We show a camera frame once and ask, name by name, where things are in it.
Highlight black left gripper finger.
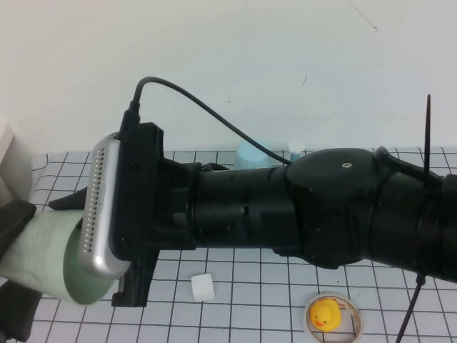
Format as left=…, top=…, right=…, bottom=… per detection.
left=0, top=281, right=41, bottom=342
left=0, top=199, right=37, bottom=264

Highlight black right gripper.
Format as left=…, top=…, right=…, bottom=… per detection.
left=48, top=121, right=201, bottom=307

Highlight light green plastic cup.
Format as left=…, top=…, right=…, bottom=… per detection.
left=0, top=209, right=121, bottom=305

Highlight light blue plastic cup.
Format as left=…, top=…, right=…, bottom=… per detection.
left=234, top=139, right=286, bottom=171

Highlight blue cup stand with pegs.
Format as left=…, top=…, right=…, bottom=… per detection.
left=286, top=141, right=307, bottom=164

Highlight white box beside table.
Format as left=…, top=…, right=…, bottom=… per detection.
left=0, top=121, right=35, bottom=222

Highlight white cube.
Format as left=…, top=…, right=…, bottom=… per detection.
left=191, top=273, right=216, bottom=302

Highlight grey checkered tablecloth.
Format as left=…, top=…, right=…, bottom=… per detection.
left=0, top=146, right=457, bottom=343

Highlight yellow rubber duck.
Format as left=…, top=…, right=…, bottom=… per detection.
left=308, top=298, right=341, bottom=332

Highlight white tape roll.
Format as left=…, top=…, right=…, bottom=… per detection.
left=303, top=292, right=366, bottom=343

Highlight black zip tie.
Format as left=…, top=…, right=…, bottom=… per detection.
left=396, top=94, right=433, bottom=343

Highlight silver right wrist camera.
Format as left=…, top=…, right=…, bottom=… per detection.
left=76, top=132, right=130, bottom=279

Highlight black right camera cable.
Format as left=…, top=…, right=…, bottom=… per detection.
left=119, top=76, right=297, bottom=167

